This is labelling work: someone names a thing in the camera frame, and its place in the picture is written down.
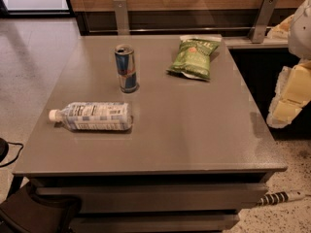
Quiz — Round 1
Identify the clear plastic water bottle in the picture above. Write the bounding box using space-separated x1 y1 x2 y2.
49 102 132 131

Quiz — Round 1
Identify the right metal wall bracket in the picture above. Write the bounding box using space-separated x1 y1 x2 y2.
248 0 278 44

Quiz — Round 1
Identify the metal wall bracket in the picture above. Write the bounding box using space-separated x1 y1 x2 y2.
113 0 130 35
248 0 278 44

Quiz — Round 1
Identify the black round object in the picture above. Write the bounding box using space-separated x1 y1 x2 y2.
0 138 9 162

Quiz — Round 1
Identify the black bag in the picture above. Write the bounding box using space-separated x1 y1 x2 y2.
0 183 82 233

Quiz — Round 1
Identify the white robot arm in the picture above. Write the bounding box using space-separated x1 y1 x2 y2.
266 0 311 128

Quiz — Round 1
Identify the left metal wall bracket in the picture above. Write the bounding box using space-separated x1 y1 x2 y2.
113 0 130 35

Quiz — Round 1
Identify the striped black white rod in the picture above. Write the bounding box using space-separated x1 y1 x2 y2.
257 190 306 206

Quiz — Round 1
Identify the grey drawer cabinet table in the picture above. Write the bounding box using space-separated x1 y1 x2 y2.
14 36 287 233

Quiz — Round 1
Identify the black cable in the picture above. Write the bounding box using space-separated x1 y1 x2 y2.
0 141 25 169

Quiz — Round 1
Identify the blue silver energy drink can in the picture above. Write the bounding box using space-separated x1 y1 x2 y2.
115 44 138 93

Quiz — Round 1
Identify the green chip bag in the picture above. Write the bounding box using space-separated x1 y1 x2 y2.
167 35 221 82

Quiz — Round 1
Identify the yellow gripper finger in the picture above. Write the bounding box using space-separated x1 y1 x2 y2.
267 15 294 39
266 61 311 129

